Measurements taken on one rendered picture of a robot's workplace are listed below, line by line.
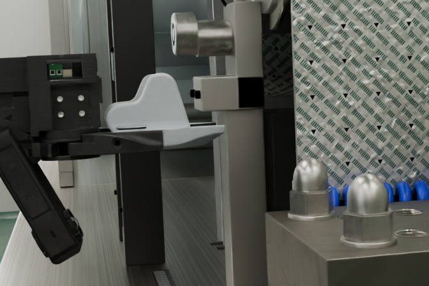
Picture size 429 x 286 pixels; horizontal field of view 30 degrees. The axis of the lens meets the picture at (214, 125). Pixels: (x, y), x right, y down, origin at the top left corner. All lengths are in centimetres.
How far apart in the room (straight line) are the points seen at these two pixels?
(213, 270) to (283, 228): 39
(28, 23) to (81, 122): 561
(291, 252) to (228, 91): 22
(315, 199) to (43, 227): 21
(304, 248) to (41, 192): 21
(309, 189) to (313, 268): 10
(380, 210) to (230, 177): 26
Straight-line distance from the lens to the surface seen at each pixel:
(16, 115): 64
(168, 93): 63
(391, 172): 71
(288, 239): 58
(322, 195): 61
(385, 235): 53
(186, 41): 74
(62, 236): 63
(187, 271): 98
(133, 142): 61
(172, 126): 62
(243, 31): 74
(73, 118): 63
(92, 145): 61
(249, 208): 76
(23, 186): 63
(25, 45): 623
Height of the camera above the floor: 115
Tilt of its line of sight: 5 degrees down
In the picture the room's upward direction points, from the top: 3 degrees counter-clockwise
